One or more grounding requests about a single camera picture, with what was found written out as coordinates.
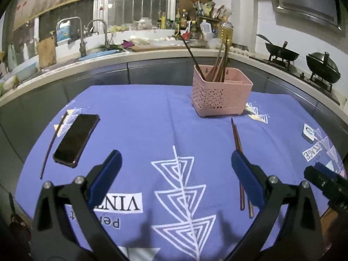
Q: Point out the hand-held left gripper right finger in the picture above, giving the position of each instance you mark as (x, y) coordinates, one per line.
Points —
(246, 174)

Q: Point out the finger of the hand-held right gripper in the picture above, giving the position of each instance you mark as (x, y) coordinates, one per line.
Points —
(329, 185)

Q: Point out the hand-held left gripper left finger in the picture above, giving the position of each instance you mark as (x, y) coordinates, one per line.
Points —
(104, 176)

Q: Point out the single brown wooden chopstick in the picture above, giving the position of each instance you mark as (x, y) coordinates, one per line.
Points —
(250, 210)
(241, 198)

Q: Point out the pink plastic utensil basket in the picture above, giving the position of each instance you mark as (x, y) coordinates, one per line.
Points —
(220, 98)

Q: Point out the black smartphone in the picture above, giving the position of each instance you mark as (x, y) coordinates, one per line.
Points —
(76, 140)

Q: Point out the small white device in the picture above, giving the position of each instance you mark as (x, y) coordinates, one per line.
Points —
(309, 133)

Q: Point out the thin dark stick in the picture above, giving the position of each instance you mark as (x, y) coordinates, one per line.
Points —
(51, 146)

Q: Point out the blue printed tablecloth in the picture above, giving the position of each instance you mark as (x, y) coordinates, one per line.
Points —
(149, 125)

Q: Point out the black gas stove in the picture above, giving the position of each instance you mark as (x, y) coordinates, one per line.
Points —
(299, 73)

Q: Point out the black wok with lid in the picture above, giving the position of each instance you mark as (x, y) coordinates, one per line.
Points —
(323, 69)

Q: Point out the blue plate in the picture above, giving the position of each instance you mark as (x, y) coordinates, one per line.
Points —
(93, 55)

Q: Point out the egg tray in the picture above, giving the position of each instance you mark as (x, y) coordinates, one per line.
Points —
(239, 49)

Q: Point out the blue plastic container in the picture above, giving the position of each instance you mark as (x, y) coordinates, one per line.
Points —
(25, 72)

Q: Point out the purple vegetable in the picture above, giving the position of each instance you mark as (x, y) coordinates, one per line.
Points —
(127, 44)

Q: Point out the black ladle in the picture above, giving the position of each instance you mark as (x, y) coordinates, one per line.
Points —
(265, 39)

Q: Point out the upright wooden cutting board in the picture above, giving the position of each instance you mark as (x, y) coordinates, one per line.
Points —
(46, 53)

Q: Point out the tall steel faucet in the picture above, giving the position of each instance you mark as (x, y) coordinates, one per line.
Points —
(81, 40)

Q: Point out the metal basin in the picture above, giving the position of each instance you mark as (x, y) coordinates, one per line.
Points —
(198, 43)

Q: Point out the curved steel faucet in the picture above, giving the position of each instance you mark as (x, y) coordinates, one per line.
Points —
(106, 36)

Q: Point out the flat wooden cutting board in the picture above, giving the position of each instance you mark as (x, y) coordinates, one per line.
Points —
(160, 47)

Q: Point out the large yellow oil bottle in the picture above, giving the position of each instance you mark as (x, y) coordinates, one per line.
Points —
(225, 31)

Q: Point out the white jug with blue label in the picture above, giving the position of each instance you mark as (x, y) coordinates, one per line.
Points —
(63, 34)

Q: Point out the tray of white food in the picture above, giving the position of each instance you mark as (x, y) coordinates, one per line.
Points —
(165, 40)

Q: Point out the white plastic jug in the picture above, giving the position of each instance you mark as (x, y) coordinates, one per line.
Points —
(206, 30)

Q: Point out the pale green bottle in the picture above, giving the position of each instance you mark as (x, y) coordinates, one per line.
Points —
(12, 57)

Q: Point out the row of condiment bottles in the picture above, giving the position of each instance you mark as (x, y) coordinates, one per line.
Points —
(184, 21)

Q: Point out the pile of snack packets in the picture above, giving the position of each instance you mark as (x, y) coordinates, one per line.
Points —
(209, 6)

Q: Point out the barred window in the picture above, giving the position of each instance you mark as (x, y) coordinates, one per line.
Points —
(141, 0)

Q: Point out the steel range hood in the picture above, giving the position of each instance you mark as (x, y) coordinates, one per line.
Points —
(307, 0)

